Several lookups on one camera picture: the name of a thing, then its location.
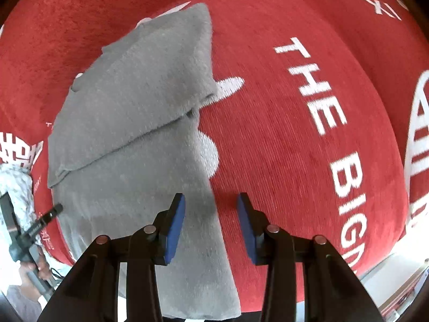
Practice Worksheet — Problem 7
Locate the grey sweatshirt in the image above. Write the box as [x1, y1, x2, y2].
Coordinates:
[48, 4, 241, 320]

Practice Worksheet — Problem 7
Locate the floral white bedsheet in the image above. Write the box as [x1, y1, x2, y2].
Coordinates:
[0, 162, 73, 292]

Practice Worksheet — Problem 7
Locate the red blanket with white print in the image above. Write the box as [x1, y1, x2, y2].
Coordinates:
[1, 0, 428, 317]

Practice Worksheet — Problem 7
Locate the person's left hand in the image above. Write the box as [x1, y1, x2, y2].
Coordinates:
[19, 246, 52, 301]

